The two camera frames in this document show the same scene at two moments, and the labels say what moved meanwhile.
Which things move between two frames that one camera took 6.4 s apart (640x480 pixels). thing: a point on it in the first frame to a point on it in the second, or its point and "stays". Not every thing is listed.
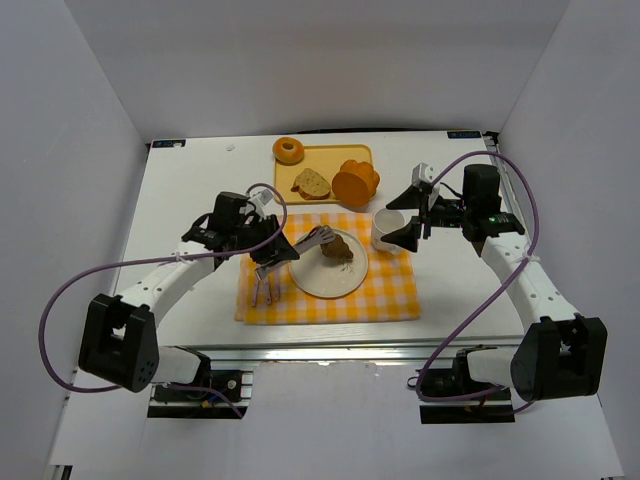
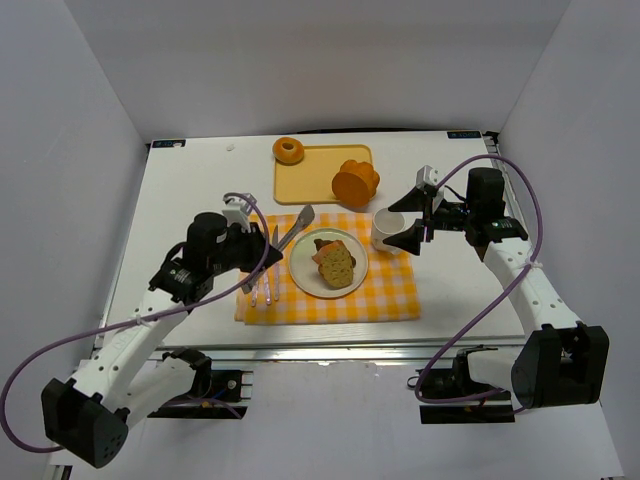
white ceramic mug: (384, 222) stays
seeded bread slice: (311, 185) to (335, 264)
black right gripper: (426, 215) stays
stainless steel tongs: (318, 236) to (306, 216)
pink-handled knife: (276, 285) stays
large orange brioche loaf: (355, 184) stays
